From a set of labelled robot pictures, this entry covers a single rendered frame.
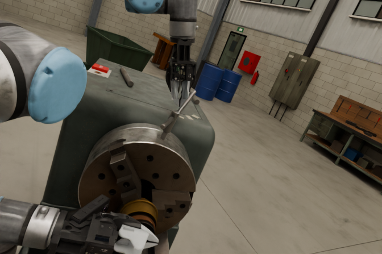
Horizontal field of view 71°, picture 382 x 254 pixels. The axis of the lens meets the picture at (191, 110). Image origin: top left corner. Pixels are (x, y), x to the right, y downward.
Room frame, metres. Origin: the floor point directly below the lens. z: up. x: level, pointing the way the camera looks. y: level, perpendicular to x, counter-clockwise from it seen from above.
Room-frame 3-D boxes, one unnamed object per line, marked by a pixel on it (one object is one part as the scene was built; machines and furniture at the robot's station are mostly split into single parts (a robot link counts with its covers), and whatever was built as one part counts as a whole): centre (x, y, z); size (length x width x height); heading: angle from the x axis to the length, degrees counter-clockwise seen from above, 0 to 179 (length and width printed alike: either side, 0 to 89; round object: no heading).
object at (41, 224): (0.42, 0.18, 1.09); 0.08 x 0.05 x 0.08; 15
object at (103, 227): (0.43, 0.10, 1.08); 0.12 x 0.09 x 0.08; 105
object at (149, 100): (1.06, 0.19, 1.06); 0.59 x 0.48 x 0.39; 16
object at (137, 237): (0.46, 0.00, 1.10); 0.09 x 0.06 x 0.03; 105
